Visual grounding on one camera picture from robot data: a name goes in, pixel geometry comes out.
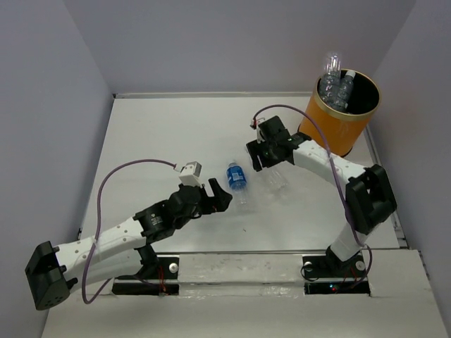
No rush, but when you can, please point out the blue label bottle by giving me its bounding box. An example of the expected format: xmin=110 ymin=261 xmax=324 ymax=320
xmin=225 ymin=159 xmax=254 ymax=213

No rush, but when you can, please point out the clear bottle white cap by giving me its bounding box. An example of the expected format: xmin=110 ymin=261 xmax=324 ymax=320
xmin=318 ymin=51 xmax=341 ymax=106

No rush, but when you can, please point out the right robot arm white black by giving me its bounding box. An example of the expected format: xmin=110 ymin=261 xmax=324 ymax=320
xmin=246 ymin=116 xmax=397 ymax=276

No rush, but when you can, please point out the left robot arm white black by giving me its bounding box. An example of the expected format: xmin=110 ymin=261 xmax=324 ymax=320
xmin=25 ymin=178 xmax=233 ymax=311

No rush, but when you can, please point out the orange cylindrical bin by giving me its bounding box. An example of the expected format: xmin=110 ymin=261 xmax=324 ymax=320
xmin=305 ymin=72 xmax=381 ymax=157

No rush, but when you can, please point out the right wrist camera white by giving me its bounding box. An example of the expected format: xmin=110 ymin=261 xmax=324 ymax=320
xmin=250 ymin=118 xmax=266 ymax=143

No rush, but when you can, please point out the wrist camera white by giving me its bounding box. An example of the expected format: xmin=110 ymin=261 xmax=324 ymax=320
xmin=250 ymin=118 xmax=266 ymax=143
xmin=174 ymin=161 xmax=202 ymax=187

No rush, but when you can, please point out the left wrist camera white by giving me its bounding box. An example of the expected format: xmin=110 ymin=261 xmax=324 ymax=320
xmin=174 ymin=161 xmax=202 ymax=187

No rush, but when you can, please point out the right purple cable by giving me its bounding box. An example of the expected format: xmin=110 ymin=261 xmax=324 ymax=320
xmin=252 ymin=104 xmax=373 ymax=293

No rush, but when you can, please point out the purple cable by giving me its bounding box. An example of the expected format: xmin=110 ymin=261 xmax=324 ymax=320
xmin=252 ymin=104 xmax=373 ymax=293
xmin=81 ymin=158 xmax=177 ymax=304

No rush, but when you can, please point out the metal rail back edge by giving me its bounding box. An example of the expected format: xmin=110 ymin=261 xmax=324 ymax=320
xmin=113 ymin=92 xmax=312 ymax=99

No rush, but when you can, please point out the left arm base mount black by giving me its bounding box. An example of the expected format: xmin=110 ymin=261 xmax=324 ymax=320
xmin=111 ymin=255 xmax=180 ymax=296

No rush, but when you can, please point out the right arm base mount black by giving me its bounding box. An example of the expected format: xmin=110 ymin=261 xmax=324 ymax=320
xmin=300 ymin=254 xmax=371 ymax=296

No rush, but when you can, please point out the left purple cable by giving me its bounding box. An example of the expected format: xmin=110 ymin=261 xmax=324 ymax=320
xmin=81 ymin=158 xmax=177 ymax=304

